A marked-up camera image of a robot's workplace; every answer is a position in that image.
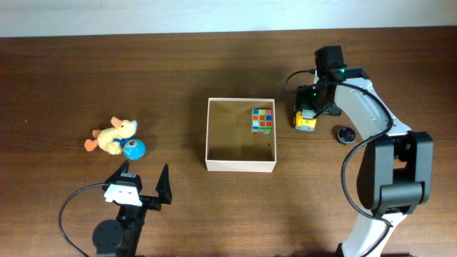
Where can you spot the small black round cap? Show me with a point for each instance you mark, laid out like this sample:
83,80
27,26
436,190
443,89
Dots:
346,135

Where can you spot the yellow grey toy dump truck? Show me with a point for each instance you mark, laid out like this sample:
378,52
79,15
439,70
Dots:
304,119

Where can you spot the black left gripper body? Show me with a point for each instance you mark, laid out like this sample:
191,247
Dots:
151,203

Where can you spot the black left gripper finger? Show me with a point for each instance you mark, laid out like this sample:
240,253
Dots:
116,178
163,187

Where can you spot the open white cardboard box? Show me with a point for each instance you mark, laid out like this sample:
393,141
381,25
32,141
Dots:
230,143

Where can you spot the yellow plush duck toy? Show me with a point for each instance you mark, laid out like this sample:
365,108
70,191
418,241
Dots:
110,139

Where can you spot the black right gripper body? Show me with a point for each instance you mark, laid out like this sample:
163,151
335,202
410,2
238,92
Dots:
309,98

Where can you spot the colourful puzzle cube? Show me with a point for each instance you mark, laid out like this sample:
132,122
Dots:
261,121

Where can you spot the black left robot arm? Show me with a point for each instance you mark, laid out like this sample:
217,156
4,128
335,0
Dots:
120,236

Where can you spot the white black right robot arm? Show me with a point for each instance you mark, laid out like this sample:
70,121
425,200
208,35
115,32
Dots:
395,173

